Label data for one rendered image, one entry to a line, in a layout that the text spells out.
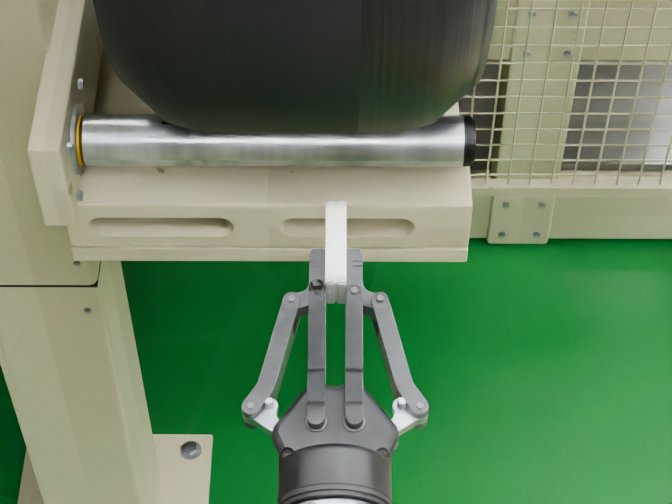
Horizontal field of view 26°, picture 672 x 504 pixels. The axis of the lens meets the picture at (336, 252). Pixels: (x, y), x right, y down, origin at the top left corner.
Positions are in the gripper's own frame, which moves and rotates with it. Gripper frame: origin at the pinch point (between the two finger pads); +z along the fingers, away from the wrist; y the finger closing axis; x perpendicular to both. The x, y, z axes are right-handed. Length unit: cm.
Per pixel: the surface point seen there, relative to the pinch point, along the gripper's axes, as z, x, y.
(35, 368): 19, 57, 34
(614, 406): 38, 107, -41
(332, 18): 9.0, -15.2, 0.2
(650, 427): 34, 106, -46
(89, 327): 20, 49, 27
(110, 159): 17.0, 12.8, 19.5
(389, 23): 9.0, -14.8, -3.6
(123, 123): 19.4, 10.8, 18.3
